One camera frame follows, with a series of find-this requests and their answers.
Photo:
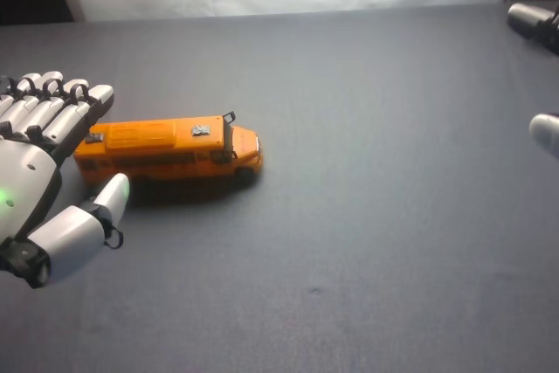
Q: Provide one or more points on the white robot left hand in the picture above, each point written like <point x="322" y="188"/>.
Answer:
<point x="26" y="181"/>

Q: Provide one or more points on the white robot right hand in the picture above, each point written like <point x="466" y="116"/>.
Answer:
<point x="528" y="19"/>

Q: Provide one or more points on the yellow toy school bus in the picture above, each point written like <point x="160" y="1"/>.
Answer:
<point x="153" y="146"/>

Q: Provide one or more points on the grey tablecloth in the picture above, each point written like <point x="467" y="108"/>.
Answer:
<point x="349" y="216"/>

